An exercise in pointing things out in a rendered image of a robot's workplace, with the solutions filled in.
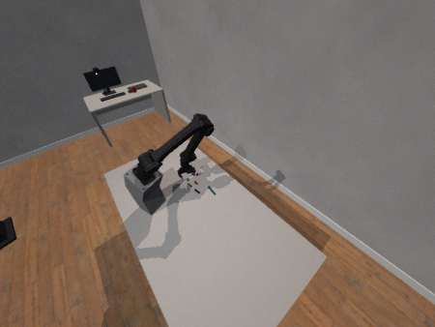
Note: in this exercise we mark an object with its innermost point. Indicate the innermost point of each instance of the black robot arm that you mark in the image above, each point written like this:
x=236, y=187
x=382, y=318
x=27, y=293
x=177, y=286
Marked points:
x=151, y=161

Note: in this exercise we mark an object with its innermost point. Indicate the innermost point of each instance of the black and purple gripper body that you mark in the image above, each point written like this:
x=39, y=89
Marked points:
x=186, y=169

